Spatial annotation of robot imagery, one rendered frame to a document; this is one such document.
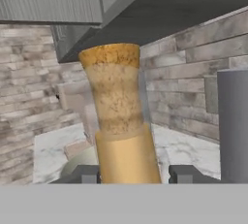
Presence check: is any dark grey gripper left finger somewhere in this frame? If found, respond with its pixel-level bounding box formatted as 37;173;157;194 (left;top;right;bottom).
51;164;101;185

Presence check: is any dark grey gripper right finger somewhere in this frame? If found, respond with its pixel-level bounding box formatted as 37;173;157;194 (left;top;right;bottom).
168;164;221;185

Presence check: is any tan shaker with cork top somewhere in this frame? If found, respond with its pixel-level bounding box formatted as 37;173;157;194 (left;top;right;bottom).
77;42;163;185

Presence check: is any pale brown block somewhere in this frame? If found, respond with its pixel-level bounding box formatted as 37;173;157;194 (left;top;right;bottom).
63;140;95;162

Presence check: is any grey tall appliance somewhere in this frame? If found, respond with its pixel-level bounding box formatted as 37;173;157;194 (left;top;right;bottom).
216;68;248;185

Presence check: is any beige box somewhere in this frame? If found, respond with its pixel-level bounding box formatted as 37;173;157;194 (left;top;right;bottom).
55;80;95;113

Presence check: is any grey wall plate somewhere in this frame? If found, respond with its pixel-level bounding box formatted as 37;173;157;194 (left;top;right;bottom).
203;75;220;115

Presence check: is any dark grey wall cabinet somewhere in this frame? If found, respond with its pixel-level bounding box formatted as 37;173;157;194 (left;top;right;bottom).
50;0;248;64

